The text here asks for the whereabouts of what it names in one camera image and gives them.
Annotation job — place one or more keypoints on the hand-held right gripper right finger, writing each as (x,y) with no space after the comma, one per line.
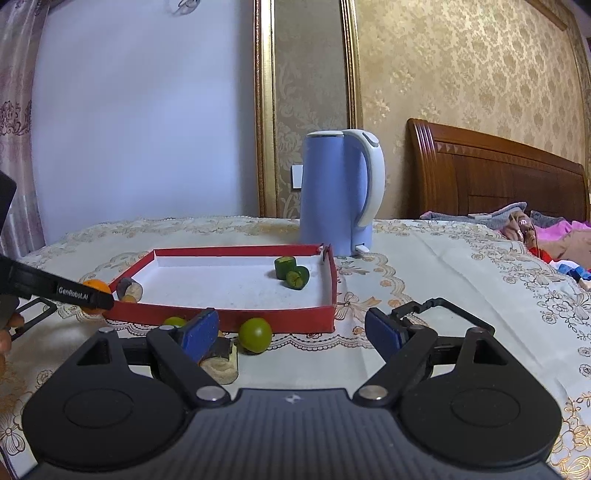
(383,337)

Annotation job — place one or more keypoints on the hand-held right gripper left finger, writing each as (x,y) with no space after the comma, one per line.
(201,334)

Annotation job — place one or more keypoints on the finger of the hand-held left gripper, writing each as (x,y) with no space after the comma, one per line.
(69,290)

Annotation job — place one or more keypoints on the orange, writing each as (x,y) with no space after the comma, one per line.
(94,285)

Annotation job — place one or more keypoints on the green lime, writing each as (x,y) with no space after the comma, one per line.
(174,321)
(255,336)

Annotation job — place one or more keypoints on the eggplant piece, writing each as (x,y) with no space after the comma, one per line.
(127,287)
(224,367)

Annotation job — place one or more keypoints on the red cardboard box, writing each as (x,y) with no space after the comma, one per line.
(221,286)

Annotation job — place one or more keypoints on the green cucumber piece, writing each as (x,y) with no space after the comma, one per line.
(284,266)
(296,278)

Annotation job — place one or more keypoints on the person's left hand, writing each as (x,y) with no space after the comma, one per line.
(4,344)

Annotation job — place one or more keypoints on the patterned curtain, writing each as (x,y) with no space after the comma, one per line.
(18,115)

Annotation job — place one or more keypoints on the cream lace tablecloth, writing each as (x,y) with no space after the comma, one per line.
(461,286)

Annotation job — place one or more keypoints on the blue electric kettle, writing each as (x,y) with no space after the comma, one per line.
(332,194)

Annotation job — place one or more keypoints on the wooden bed headboard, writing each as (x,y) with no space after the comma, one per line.
(489,180)

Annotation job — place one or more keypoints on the pile of clothes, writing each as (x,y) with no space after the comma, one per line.
(549,230)

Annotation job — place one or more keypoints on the white wall switch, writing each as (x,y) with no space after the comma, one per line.
(298,177)

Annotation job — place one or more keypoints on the gold framed wall panel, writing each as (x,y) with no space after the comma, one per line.
(309,92)

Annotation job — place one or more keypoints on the wall hook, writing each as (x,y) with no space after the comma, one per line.
(184,4)

